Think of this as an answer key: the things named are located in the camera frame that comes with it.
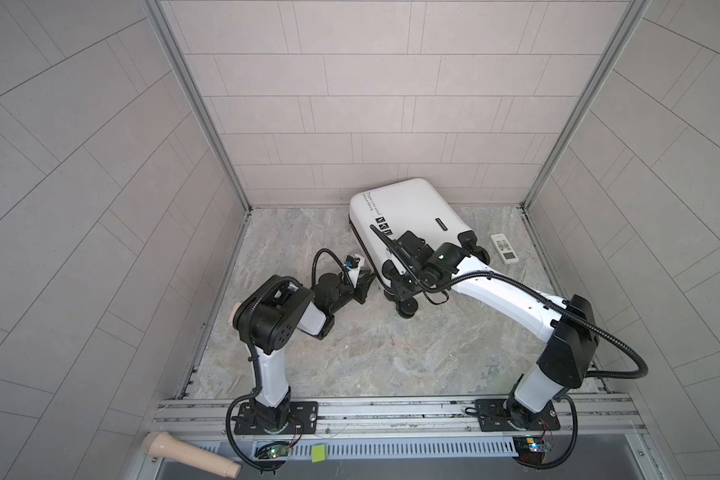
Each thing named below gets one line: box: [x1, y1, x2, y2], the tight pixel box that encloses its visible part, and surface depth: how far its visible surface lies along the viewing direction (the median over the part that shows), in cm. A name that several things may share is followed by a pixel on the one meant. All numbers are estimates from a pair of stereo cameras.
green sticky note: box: [311, 444, 327, 463], surface depth 66 cm
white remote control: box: [490, 233, 519, 265], surface depth 104 cm
